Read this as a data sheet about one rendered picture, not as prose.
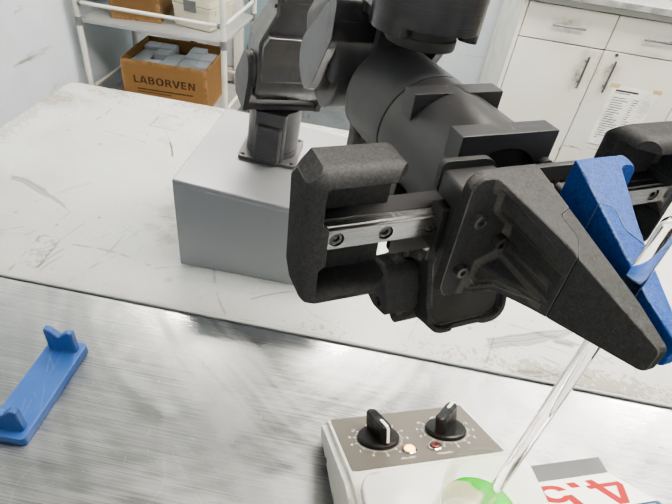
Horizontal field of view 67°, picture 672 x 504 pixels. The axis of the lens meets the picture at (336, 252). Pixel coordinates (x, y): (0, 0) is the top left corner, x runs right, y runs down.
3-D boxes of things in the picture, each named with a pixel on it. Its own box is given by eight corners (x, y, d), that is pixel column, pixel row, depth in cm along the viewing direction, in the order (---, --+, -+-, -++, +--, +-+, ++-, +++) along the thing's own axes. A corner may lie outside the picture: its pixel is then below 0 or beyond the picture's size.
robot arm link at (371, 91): (321, 147, 33) (345, -5, 28) (397, 146, 35) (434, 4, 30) (360, 206, 28) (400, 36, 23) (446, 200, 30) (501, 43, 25)
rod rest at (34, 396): (55, 343, 48) (45, 318, 46) (90, 349, 48) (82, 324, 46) (-15, 439, 40) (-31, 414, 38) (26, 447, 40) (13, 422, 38)
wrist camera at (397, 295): (486, 168, 28) (455, 258, 32) (363, 183, 25) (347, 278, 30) (556, 235, 24) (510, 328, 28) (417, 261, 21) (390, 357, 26)
